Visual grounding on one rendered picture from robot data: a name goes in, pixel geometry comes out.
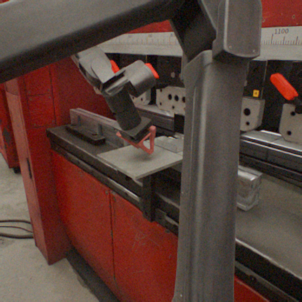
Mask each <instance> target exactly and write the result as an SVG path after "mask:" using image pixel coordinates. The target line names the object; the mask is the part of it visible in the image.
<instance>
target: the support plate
mask: <svg viewBox="0 0 302 302"><path fill-rule="evenodd" d="M157 139H159V140H162V141H164V142H167V141H171V140H174V139H171V138H168V137H164V136H162V137H158V138H154V143H155V145H157ZM147 141H148V142H146V141H144V142H143V143H144V145H145V146H146V147H147V148H148V149H150V143H149V142H150V140H147ZM155 145H154V147H153V153H152V154H148V153H147V152H145V151H144V150H142V149H141V148H138V149H137V148H135V147H134V146H132V145H131V146H127V147H123V148H120V149H116V150H112V151H109V152H104V153H101V154H98V155H97V158H98V159H100V160H101V161H103V162H104V163H107V164H109V165H110V166H112V167H114V168H116V169H118V170H119V171H121V172H122V173H124V174H125V175H127V176H129V177H131V178H133V179H135V180H136V179H139V178H142V177H145V176H147V175H150V174H153V173H156V172H158V171H161V170H162V169H165V168H168V167H170V166H173V165H176V164H178V163H182V161H183V156H181V155H183V151H181V152H178V154H179V155H178V154H176V153H173V152H171V151H168V150H165V149H162V148H161V147H158V146H155Z"/></svg>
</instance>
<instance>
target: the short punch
mask: <svg viewBox="0 0 302 302"><path fill-rule="evenodd" d="M184 127H185V116H183V115H180V114H175V113H174V124H173V131H174V132H175V137H177V138H179V139H183V138H184Z"/></svg>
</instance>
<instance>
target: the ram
mask: <svg viewBox="0 0 302 302"><path fill-rule="evenodd" d="M261 2H262V28H279V27H297V26H302V0H261ZM151 32H173V30H172V28H171V26H170V23H169V21H168V20H167V21H164V22H160V23H157V22H155V23H152V24H149V25H147V26H145V27H141V28H138V29H135V30H133V31H130V32H127V33H125V34H135V33H151ZM97 46H98V47H100V48H101V49H102V50H103V52H116V53H117V54H144V55H169V56H182V49H181V47H180V45H140V44H100V45H97ZM254 59H265V60H291V61H302V44H271V45H260V56H258V57H257V58H254Z"/></svg>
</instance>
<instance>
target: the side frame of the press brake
mask: <svg viewBox="0 0 302 302"><path fill-rule="evenodd" d="M4 87H5V93H6V96H7V100H8V106H9V113H10V117H11V122H12V129H13V130H14V136H15V142H16V146H17V152H18V159H19V164H20V169H21V175H22V178H23V182H24V188H25V194H26V198H27V204H28V210H29V217H30V221H31V227H32V234H33V237H34V244H35V246H36V247H38V249H39V250H40V251H41V253H42V255H43V257H44V258H45V260H46V261H47V264H48V265H49V266H50V265H53V264H54V263H55V262H57V261H59V260H61V259H63V258H65V252H66V251H69V250H71V249H73V248H74V247H73V244H72V243H71V242H70V240H69V237H68V235H67V233H66V231H65V230H64V229H65V228H64V227H63V225H62V223H61V221H60V215H59V210H58V201H57V193H56V188H55V179H54V171H53V166H52V158H51V153H50V148H51V146H50V138H49V137H47V132H46V129H47V128H52V127H58V126H64V125H68V124H71V119H70V110H71V109H76V108H81V109H83V110H87V111H90V112H92V113H95V114H99V115H101V116H104V117H108V118H109V119H111V120H114V121H116V118H115V116H114V115H113V113H112V111H111V110H110V107H109V105H108V104H107V103H106V101H105V99H104V98H103V95H102V94H97V93H96V92H95V91H94V88H93V86H91V84H90V83H89V82H88V81H87V80H86V79H85V78H84V77H83V75H82V73H81V72H80V70H79V68H78V66H77V64H75V62H74V61H73V60H72V58H71V57H68V58H65V59H63V60H60V61H57V62H54V63H52V64H50V65H47V66H44V67H41V68H40V69H39V70H36V71H33V72H30V73H28V74H25V75H22V76H20V77H17V78H15V79H12V80H9V81H8V82H6V83H4Z"/></svg>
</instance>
